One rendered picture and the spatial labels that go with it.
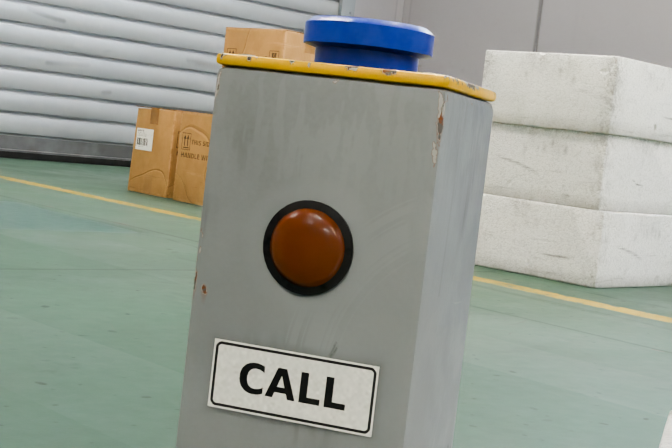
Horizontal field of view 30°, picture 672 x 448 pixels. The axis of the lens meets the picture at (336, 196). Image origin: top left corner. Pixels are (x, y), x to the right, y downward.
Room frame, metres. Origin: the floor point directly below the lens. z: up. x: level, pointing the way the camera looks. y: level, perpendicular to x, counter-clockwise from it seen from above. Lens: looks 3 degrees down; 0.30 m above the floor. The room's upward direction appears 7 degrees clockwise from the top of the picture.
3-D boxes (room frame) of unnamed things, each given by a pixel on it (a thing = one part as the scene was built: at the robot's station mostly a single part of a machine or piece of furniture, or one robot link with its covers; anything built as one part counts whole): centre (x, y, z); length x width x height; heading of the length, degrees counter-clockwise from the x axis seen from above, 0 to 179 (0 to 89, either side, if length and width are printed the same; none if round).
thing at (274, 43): (4.27, 0.25, 0.45); 0.30 x 0.24 x 0.30; 46
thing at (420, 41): (0.39, 0.00, 0.32); 0.04 x 0.04 x 0.02
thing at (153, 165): (4.43, 0.54, 0.15); 0.30 x 0.24 x 0.30; 133
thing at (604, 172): (3.19, -0.61, 0.27); 0.39 x 0.39 x 0.18; 46
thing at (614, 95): (3.18, -0.61, 0.45); 0.39 x 0.39 x 0.18; 45
